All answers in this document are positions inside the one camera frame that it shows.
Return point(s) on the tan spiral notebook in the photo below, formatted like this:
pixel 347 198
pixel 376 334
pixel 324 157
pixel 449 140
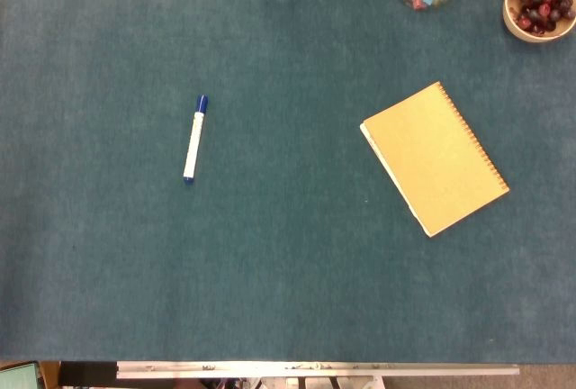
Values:
pixel 434 159

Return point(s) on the black bracket block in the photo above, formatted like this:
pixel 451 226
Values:
pixel 87 373

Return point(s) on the blue white marker pen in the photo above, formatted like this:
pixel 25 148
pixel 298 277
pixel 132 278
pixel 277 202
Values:
pixel 194 146

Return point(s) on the beige round bowl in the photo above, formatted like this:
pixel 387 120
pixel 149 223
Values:
pixel 510 20

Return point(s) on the green screen tablet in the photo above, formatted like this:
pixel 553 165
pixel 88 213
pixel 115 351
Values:
pixel 18 376

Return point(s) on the teal felt table mat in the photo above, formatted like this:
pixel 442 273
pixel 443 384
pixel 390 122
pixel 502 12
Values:
pixel 279 249

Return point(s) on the aluminium table edge rail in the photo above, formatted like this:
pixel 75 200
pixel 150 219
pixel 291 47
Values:
pixel 315 368

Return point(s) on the dark red cherries pile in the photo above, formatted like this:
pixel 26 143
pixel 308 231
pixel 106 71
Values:
pixel 540 6

